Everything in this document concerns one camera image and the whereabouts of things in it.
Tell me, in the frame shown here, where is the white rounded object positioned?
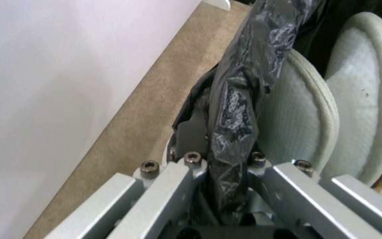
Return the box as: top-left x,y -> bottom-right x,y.
201,0 -> 233,10

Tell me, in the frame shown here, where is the pale grey fabric slipper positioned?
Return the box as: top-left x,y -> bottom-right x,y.
323,11 -> 382,188
253,48 -> 341,185

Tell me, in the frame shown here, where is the black plastic trash bag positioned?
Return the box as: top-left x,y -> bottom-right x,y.
207,0 -> 315,226

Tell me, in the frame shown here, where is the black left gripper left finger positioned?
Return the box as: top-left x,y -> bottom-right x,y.
41,71 -> 216,239

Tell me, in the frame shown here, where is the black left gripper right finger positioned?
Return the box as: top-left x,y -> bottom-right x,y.
243,151 -> 382,239

